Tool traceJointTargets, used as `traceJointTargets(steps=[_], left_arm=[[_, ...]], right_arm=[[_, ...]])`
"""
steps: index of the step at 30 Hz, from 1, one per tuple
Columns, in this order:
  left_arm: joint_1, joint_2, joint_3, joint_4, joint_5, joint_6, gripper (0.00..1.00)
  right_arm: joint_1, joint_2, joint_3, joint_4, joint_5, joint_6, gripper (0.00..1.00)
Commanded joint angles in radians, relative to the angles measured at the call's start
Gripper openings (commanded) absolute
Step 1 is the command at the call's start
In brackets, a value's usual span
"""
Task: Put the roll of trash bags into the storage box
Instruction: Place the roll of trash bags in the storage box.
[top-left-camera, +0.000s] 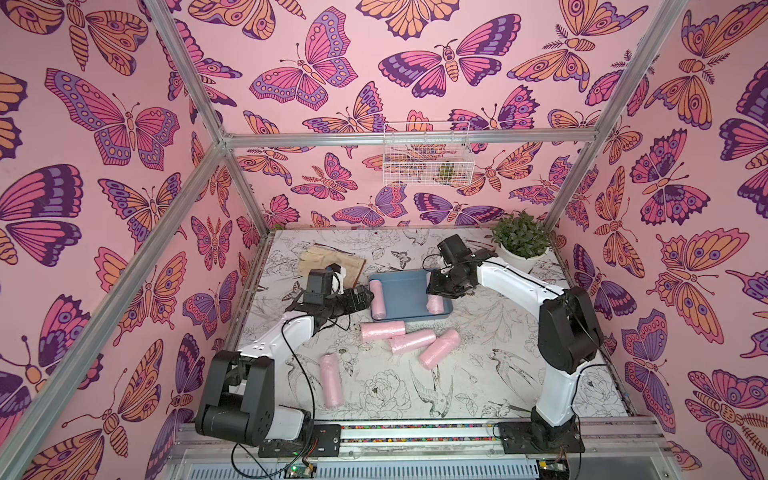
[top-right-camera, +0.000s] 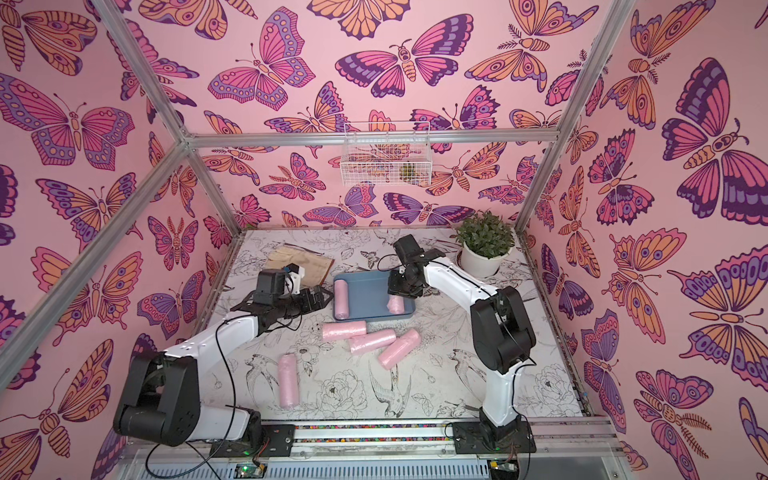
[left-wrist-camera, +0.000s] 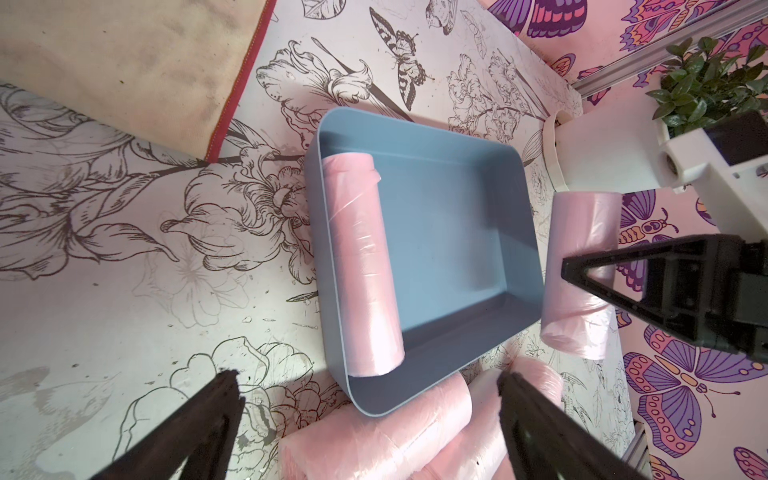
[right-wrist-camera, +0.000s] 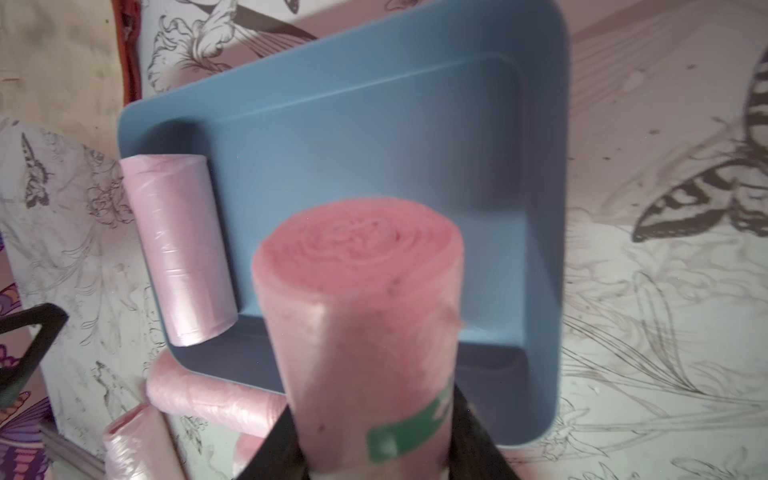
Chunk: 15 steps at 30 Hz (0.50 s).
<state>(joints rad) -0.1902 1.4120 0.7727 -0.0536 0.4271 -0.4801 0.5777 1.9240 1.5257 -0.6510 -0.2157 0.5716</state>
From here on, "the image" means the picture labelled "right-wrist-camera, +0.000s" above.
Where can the blue plastic storage box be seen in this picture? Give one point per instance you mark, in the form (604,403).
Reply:
(458,105)

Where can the aluminium frame struts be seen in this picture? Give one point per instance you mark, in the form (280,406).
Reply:
(67,460)

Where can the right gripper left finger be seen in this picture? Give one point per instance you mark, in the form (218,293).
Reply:
(279,457)

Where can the pink trash bag roll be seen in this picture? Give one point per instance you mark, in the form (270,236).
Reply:
(172,199)
(246,448)
(138,446)
(177,391)
(361,299)

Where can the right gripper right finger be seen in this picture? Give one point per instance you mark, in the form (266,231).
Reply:
(472,453)

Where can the beige cloth with red trim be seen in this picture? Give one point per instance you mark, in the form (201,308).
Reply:
(61,69)

